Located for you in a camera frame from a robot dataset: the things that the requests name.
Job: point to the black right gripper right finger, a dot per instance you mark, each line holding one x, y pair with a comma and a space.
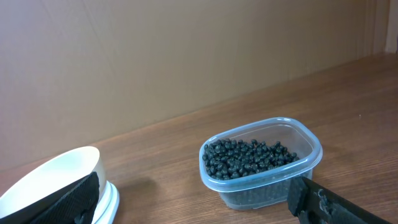
311, 203

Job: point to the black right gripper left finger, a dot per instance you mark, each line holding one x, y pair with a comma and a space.
73, 204

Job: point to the white bowl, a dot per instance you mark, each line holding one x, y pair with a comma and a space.
52, 176

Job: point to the white digital kitchen scale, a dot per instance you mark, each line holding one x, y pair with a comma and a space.
107, 207

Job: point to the clear plastic container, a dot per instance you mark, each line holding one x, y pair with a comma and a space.
269, 187

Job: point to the pile of black beans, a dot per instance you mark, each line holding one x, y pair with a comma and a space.
228, 159

